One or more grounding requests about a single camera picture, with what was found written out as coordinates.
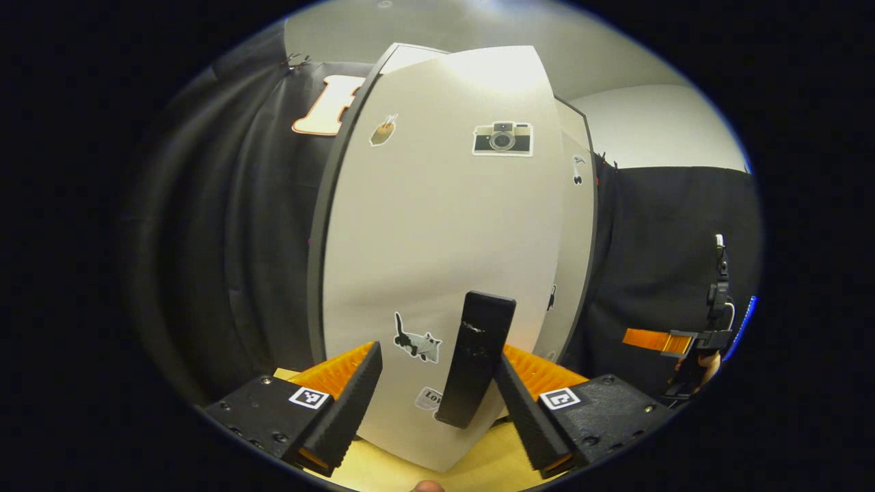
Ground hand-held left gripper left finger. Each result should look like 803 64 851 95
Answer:
198 340 385 478

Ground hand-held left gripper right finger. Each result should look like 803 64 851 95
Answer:
489 340 674 480

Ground black backdrop cloth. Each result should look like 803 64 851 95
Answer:
130 20 373 404
567 154 759 404

